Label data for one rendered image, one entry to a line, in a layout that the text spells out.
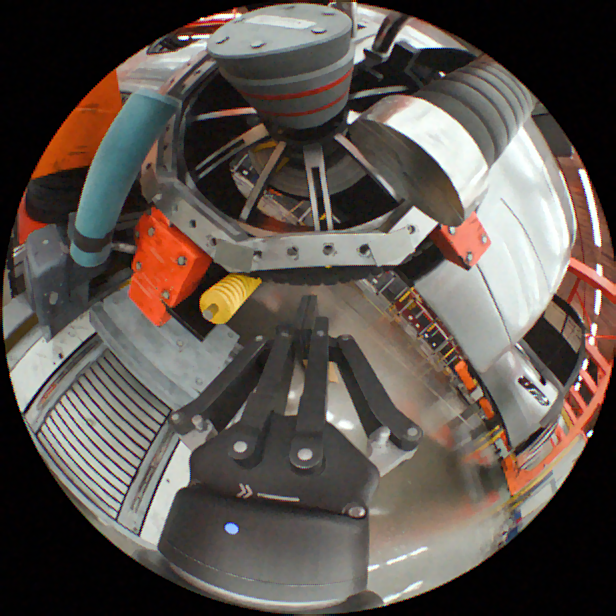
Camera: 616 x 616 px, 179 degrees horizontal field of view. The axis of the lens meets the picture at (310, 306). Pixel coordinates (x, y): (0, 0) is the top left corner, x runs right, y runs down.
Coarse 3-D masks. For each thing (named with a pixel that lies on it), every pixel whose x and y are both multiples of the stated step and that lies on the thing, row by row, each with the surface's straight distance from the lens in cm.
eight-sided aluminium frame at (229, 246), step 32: (192, 64) 49; (416, 64) 49; (160, 160) 40; (160, 192) 38; (192, 192) 39; (192, 224) 34; (224, 224) 35; (384, 224) 33; (416, 224) 29; (224, 256) 30; (256, 256) 30; (288, 256) 28; (320, 256) 28; (352, 256) 28; (384, 256) 28
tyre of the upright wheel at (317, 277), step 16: (192, 96) 54; (240, 272) 40; (256, 272) 39; (272, 272) 38; (288, 272) 37; (304, 272) 37; (320, 272) 37; (336, 272) 37; (352, 272) 37; (368, 272) 37
